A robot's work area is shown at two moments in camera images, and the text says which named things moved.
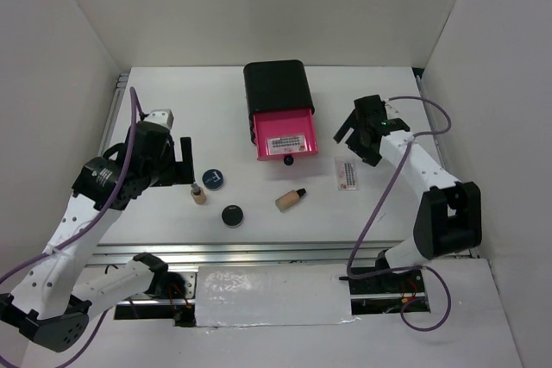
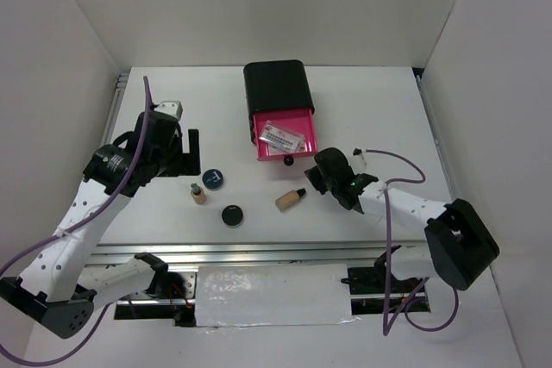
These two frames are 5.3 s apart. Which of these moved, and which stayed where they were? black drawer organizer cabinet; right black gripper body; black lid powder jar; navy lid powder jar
Moved: right black gripper body
Stayed: black drawer organizer cabinet; navy lid powder jar; black lid powder jar
